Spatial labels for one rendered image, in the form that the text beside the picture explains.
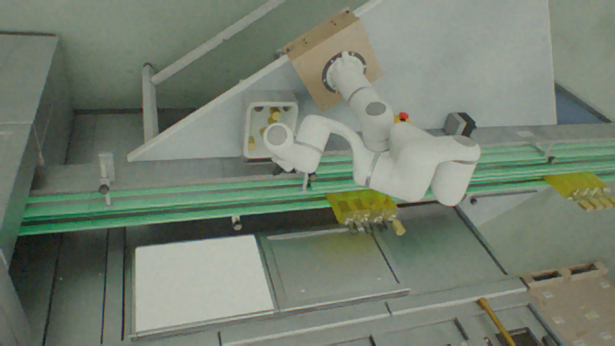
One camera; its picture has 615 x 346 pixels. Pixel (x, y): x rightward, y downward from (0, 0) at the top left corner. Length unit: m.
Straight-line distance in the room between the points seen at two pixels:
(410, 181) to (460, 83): 0.94
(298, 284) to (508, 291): 0.77
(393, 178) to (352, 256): 0.68
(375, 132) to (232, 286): 0.67
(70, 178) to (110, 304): 0.42
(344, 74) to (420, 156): 0.52
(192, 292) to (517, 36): 1.50
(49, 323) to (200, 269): 0.44
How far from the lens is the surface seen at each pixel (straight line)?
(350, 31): 1.41
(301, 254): 1.59
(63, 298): 1.56
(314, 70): 1.43
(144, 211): 1.58
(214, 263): 1.53
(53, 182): 1.60
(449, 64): 1.80
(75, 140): 2.15
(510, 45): 1.93
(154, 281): 1.49
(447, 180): 1.06
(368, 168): 1.01
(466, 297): 1.68
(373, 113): 1.23
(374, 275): 1.59
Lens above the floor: 2.06
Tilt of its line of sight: 46 degrees down
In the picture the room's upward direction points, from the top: 155 degrees clockwise
